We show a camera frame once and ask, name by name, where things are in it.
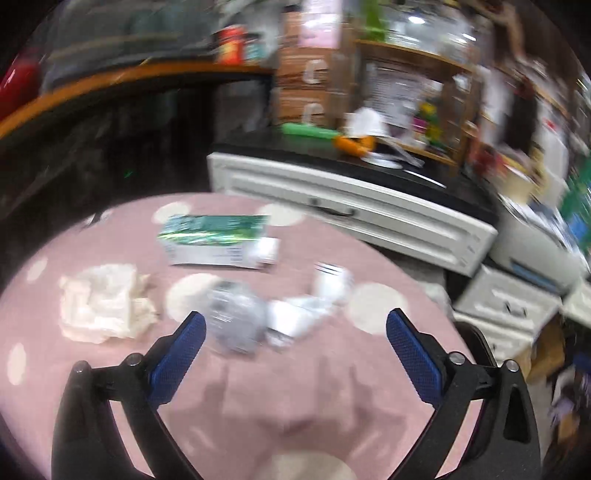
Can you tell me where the black trash bin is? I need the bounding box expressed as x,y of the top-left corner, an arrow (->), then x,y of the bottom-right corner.
454,321 -> 497,367

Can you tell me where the middle white drawer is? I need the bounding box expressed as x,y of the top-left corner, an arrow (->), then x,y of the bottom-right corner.
454,312 -> 534,365

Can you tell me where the crumpled beige tissue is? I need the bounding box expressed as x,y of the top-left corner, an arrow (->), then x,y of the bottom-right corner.
59,264 -> 158,344

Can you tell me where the top white drawer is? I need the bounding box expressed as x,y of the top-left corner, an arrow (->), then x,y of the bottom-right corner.
454,266 -> 562,334

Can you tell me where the crumpled silver wrapper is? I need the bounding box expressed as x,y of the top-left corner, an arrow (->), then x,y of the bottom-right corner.
205,280 -> 267,356

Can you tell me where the white printer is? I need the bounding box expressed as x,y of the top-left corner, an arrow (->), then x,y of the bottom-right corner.
489,195 -> 590,295

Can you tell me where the pink spotted tablecloth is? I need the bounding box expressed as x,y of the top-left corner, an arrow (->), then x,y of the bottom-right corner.
1,194 -> 466,479

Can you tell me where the crumpled white paper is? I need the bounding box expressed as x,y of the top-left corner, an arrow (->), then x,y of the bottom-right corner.
266,262 -> 353,349

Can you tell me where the green gift bag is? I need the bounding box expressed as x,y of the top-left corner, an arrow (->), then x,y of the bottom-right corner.
560,157 -> 590,256

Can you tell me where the green white carton box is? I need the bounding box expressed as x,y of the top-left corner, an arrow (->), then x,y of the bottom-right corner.
157,215 -> 280,270

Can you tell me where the white drawer left of printer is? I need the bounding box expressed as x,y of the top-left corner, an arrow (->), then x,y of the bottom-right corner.
207,152 -> 497,277

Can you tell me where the orange toy on counter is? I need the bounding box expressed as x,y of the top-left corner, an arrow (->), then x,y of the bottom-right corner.
332,135 -> 376,158

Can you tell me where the wooden shelf rack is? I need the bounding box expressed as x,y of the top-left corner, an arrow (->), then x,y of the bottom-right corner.
352,39 -> 481,169

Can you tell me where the red ceramic vase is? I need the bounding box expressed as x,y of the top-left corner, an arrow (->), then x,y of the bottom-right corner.
0,56 -> 41,120

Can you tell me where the brown coffee box stack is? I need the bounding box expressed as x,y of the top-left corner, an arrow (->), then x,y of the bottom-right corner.
276,1 -> 342,127

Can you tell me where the red tin can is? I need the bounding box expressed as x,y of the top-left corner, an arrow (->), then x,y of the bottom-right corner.
217,24 -> 245,65

